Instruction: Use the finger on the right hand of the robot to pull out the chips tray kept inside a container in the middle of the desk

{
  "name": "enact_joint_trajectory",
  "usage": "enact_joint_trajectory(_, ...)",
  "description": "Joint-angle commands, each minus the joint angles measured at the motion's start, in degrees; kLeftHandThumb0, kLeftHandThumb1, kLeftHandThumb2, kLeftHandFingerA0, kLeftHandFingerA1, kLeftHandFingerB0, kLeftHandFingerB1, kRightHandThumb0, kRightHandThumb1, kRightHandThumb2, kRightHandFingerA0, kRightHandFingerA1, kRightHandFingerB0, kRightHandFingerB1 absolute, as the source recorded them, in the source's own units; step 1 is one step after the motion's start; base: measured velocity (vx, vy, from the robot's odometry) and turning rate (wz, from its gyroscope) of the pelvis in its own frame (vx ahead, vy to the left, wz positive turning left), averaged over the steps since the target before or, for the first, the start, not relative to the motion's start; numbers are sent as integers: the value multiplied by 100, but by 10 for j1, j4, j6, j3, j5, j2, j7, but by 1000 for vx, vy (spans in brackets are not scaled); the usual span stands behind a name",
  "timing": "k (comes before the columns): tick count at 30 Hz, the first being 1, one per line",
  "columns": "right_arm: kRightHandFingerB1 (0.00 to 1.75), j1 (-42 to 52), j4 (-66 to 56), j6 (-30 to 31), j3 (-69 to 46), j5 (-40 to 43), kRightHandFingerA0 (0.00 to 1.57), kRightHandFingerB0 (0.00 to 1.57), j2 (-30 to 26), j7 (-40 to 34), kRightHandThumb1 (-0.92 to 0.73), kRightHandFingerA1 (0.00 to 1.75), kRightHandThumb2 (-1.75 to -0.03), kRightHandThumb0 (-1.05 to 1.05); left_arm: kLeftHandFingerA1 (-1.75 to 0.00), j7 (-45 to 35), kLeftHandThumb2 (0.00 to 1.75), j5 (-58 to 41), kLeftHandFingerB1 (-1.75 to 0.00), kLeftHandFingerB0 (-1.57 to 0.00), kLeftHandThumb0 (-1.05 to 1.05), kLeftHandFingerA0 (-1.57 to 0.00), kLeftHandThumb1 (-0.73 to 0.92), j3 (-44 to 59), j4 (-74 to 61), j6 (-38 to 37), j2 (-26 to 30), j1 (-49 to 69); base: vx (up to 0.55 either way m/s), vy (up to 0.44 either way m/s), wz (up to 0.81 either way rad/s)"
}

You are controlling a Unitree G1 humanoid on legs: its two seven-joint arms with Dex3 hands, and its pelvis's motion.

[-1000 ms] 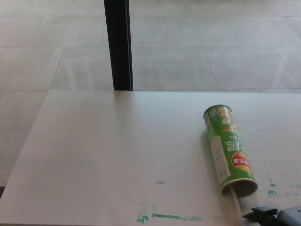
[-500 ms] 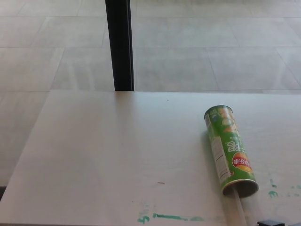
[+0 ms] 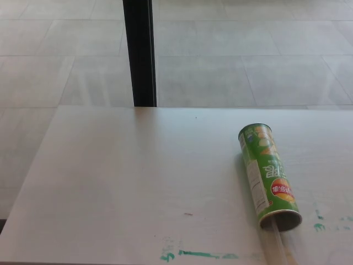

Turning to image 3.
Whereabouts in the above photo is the green chips can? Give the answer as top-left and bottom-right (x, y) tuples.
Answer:
(237, 123), (303, 232)

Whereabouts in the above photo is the black vertical post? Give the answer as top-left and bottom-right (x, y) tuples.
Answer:
(122, 0), (158, 108)

